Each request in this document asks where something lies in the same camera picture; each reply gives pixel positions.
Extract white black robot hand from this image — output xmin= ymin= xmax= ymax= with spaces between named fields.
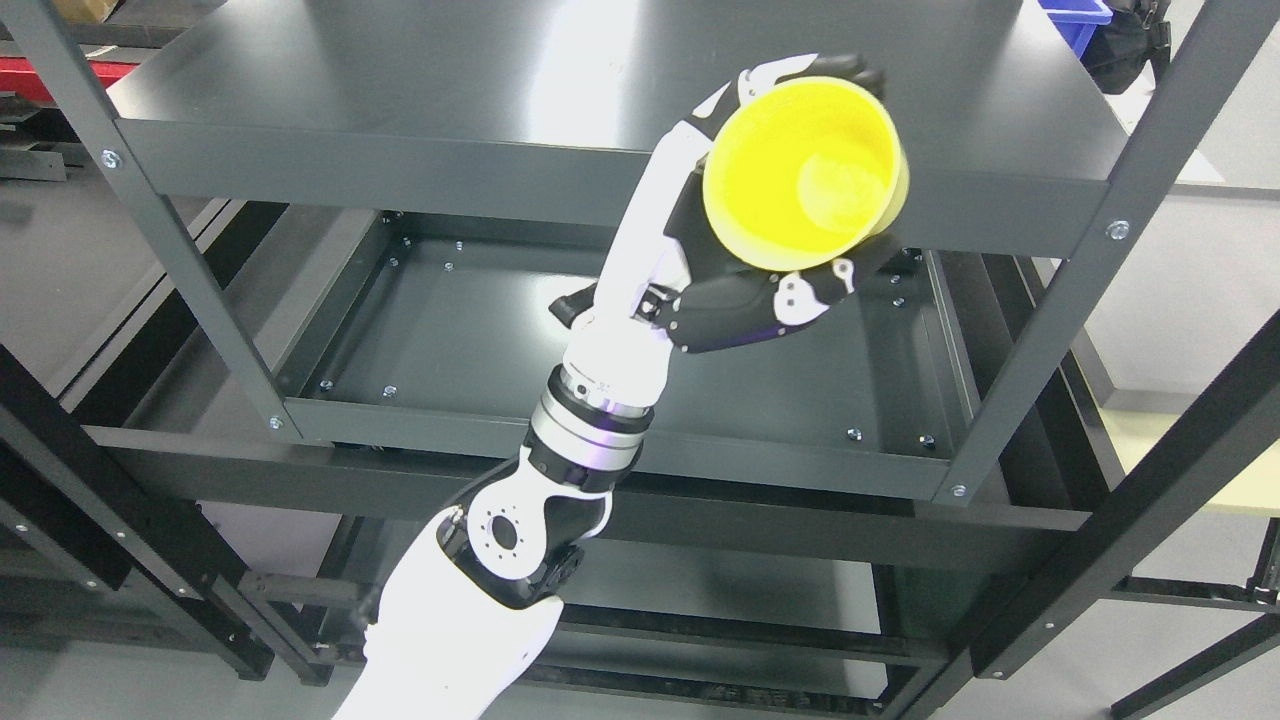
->
xmin=549 ymin=53 xmax=887 ymax=380

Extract yellow plastic cup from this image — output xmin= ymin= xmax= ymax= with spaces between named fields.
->
xmin=701 ymin=76 xmax=910 ymax=272

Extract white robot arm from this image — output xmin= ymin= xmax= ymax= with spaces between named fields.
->
xmin=335 ymin=363 xmax=666 ymax=719

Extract dark metal shelf rack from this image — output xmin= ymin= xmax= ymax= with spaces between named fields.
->
xmin=3 ymin=1 xmax=1277 ymax=719

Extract blue plastic crate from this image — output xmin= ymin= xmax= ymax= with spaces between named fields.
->
xmin=1038 ymin=0 xmax=1114 ymax=59

